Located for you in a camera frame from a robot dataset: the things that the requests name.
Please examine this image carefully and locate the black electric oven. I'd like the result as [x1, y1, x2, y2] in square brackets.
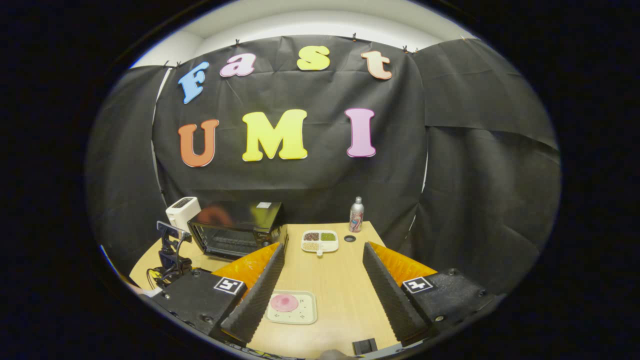
[187, 201, 289, 262]

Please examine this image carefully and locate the black backdrop cloth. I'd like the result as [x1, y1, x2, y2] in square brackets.
[85, 35, 562, 296]

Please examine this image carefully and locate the white toaster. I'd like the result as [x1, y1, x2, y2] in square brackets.
[165, 196, 202, 235]

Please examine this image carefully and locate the pale green food tray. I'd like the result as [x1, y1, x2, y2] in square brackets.
[266, 290, 318, 326]

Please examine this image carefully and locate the pink meat slice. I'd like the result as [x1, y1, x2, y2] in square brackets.
[270, 294, 300, 313]

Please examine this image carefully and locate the silver patterned bottle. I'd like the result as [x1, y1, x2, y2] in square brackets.
[349, 196, 365, 233]

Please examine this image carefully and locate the white divided snack plate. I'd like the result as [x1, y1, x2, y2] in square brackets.
[300, 229, 340, 257]

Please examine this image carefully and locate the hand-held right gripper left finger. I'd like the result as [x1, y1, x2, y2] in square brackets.
[147, 242, 286, 347]

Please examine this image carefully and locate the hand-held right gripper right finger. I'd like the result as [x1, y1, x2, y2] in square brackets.
[362, 241, 498, 347]

